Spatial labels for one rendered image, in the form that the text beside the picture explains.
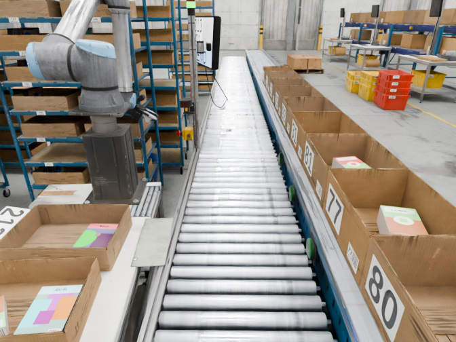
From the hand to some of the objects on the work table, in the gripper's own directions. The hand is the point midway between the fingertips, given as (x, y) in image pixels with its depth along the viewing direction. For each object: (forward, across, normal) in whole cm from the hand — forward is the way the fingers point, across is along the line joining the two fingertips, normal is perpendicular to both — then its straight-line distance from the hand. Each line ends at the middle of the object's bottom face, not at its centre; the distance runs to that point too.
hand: (156, 116), depth 212 cm
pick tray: (-4, +140, -26) cm, 142 cm away
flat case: (+4, +106, -19) cm, 108 cm away
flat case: (+3, +140, -20) cm, 141 cm away
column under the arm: (+2, +64, -23) cm, 68 cm away
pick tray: (-3, +106, -26) cm, 109 cm away
